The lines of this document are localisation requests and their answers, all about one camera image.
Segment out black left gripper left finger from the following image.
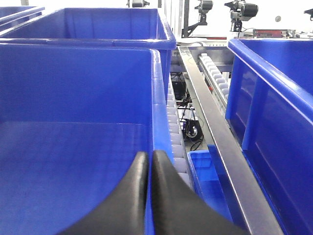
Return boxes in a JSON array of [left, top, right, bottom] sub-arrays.
[[59, 151, 149, 235]]

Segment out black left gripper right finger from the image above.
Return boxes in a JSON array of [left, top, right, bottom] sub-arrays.
[[151, 150, 248, 235]]

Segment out blue bin below conveyor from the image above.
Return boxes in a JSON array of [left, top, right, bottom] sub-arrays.
[[187, 144, 233, 222]]

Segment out near blue bin on conveyor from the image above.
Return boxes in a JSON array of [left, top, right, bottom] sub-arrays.
[[0, 44, 173, 235]]

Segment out blue bin on conveyor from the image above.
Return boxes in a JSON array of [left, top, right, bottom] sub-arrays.
[[225, 39, 313, 235], [0, 8, 176, 94], [0, 44, 173, 235]]

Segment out right blue bin on conveyor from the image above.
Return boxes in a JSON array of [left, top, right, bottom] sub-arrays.
[[225, 39, 313, 235]]

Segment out far blue bin on conveyor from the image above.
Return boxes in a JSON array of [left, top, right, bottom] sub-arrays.
[[0, 8, 176, 94]]

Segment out white roller track left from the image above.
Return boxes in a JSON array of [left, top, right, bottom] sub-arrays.
[[167, 77, 194, 190]]

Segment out white roller track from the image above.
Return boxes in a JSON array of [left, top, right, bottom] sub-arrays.
[[199, 53, 229, 105], [167, 77, 194, 190]]

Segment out white roller track right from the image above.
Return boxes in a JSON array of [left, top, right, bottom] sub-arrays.
[[199, 53, 229, 105]]

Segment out steel conveyor rail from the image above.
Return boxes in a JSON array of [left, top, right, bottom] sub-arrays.
[[178, 47, 283, 235]]

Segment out black camera on stand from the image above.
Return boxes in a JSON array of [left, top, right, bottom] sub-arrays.
[[224, 0, 259, 32]]

